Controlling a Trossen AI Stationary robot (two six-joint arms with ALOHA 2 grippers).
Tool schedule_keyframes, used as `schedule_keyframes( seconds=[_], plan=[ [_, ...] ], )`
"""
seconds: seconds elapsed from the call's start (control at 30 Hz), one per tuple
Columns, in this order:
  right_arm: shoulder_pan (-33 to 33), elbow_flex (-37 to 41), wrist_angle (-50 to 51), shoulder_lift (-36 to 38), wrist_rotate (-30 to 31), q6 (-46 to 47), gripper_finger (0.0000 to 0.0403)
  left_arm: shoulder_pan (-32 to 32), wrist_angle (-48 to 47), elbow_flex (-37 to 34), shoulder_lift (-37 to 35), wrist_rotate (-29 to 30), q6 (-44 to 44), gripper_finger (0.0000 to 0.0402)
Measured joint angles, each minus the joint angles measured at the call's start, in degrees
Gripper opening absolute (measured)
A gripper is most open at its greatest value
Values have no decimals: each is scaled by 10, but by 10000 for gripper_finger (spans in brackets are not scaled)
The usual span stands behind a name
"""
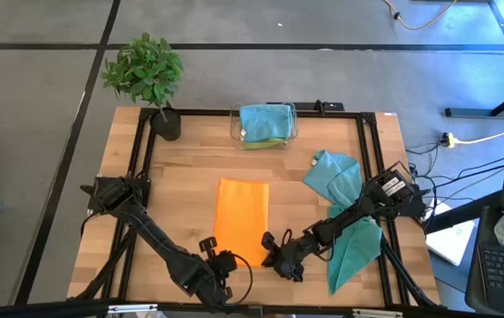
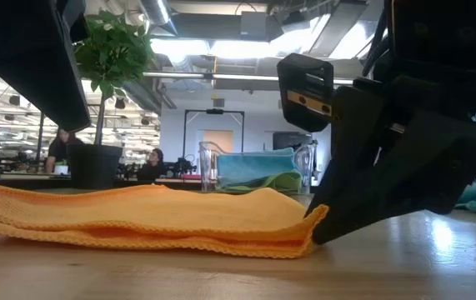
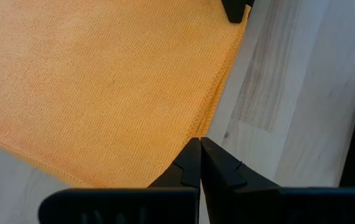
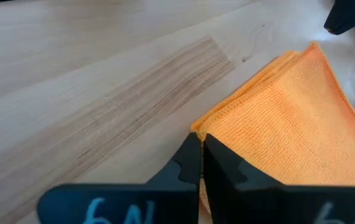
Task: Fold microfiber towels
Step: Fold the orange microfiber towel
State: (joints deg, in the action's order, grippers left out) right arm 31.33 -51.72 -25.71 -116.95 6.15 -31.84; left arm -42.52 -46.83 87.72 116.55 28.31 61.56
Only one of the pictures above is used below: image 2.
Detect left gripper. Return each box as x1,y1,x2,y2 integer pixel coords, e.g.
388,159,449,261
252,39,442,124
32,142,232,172
0,0,92,133

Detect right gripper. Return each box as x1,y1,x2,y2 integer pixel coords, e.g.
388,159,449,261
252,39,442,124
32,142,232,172
278,0,476,245

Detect green microfiber towel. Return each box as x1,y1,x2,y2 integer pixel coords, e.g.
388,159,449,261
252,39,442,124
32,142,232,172
220,171,303,195

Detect light blue microfiber towel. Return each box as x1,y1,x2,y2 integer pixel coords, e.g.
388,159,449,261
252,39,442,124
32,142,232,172
216,147,297,188

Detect orange microfiber towel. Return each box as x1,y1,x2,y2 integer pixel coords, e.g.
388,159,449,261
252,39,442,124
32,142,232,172
0,182,330,260

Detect green potted plant black pot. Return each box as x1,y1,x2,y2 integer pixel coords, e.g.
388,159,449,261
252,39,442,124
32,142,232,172
67,10,156,191

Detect person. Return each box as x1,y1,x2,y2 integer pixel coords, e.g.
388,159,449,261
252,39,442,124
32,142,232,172
136,147,166,182
44,127,85,174

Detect ceiling light bar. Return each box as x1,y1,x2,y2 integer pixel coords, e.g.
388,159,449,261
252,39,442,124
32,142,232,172
141,71,355,84

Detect clear plastic bin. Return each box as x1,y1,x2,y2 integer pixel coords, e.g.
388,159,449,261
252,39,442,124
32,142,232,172
198,140,318,196

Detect grey ceiling box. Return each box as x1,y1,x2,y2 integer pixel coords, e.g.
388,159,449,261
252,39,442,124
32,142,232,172
239,11,268,38

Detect black wall screen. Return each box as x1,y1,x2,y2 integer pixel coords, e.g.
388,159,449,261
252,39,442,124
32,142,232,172
273,132,314,152

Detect black background rig frame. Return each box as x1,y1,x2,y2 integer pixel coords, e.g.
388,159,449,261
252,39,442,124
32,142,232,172
35,111,47,172

